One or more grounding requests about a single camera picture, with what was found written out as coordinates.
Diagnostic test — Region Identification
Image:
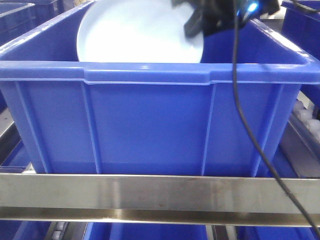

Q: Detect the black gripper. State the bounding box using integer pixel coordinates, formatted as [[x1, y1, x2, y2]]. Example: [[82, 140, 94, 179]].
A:
[[171, 0, 279, 39]]

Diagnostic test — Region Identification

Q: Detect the light blue plate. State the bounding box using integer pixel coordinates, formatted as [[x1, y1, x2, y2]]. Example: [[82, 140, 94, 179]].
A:
[[76, 0, 204, 64]]

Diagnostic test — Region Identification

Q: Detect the blue plastic crate right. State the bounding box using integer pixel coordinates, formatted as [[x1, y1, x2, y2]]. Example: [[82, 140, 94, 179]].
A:
[[281, 0, 320, 59]]

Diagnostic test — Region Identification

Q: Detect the blue plastic crate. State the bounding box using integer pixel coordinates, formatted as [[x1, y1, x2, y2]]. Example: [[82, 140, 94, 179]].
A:
[[281, 0, 320, 59], [0, 0, 320, 177], [0, 0, 70, 45]]

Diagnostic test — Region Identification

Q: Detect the white roller track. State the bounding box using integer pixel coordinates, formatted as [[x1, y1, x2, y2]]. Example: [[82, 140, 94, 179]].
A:
[[293, 100, 320, 143]]

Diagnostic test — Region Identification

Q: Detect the blue plastic crate middle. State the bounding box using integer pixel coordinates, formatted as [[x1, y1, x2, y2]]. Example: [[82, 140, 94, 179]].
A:
[[0, 0, 320, 177]]

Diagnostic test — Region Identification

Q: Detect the blue plastic crate left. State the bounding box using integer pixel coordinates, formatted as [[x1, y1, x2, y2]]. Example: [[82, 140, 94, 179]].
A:
[[0, 0, 70, 45]]

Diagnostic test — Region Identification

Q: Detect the black cable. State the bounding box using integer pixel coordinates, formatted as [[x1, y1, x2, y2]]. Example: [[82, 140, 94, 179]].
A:
[[231, 0, 320, 236]]

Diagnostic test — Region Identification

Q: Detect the stainless steel shelf rail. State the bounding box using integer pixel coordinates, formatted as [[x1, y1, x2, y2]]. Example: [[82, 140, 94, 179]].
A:
[[0, 173, 308, 227]]

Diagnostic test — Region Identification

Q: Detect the blue crate below rail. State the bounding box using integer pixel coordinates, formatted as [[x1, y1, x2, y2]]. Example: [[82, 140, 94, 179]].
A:
[[84, 222, 207, 240]]

